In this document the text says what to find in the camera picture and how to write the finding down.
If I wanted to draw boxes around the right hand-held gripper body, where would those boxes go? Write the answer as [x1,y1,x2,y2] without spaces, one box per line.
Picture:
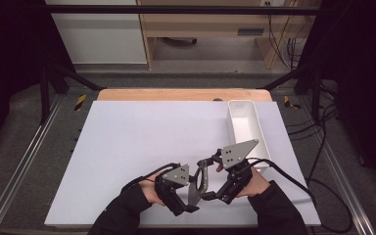
[212,139,259,206]

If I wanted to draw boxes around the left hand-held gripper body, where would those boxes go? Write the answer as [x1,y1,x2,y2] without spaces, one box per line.
[155,164,191,217]

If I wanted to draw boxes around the patterned phone case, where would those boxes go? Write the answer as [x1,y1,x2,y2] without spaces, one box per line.
[188,159,212,208]

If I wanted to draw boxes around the person's left hand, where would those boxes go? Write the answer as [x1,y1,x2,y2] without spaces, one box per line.
[139,172,166,207]

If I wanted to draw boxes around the person's right hand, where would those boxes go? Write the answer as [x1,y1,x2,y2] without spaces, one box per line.
[216,164,271,199]

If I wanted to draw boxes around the white plastic bin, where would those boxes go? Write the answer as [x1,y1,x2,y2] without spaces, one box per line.
[226,99,272,174]

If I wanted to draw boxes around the white table mat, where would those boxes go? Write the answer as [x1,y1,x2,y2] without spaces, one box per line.
[43,100,321,228]

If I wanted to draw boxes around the yellow black tape marker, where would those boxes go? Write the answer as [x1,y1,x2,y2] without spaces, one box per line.
[283,95,304,111]
[73,94,88,113]

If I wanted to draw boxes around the wooden table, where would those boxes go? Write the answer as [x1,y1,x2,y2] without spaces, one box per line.
[96,87,273,103]

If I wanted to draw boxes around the wooden desk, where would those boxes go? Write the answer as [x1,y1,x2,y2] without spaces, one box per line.
[136,0,311,71]

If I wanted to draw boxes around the black curtain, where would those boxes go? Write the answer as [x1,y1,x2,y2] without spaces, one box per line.
[0,0,76,161]
[302,0,376,200]

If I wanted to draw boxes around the white cabinet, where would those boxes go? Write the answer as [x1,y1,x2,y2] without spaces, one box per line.
[44,0,148,65]

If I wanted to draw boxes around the left hand-held gripper cable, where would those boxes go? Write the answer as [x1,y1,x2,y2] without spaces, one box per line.
[120,162,181,195]

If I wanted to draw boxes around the hand-held gripper cable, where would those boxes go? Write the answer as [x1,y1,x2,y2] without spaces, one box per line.
[120,162,181,195]
[245,157,353,234]

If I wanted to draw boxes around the right hand-held gripper cable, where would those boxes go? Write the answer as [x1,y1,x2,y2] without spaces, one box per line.
[245,157,353,234]

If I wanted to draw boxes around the black floor cables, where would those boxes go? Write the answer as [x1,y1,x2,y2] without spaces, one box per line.
[286,81,341,142]

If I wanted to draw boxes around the black frame strut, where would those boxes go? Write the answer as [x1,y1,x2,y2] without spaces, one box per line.
[38,61,108,125]
[257,63,323,126]

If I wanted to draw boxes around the aluminium rail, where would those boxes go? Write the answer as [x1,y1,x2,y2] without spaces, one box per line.
[0,94,64,235]
[298,97,376,235]

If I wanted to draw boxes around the hanging cable bundle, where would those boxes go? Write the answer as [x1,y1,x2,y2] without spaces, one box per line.
[266,13,308,71]

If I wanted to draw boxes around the black horizontal frame bar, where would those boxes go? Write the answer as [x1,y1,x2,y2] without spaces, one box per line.
[44,4,321,16]

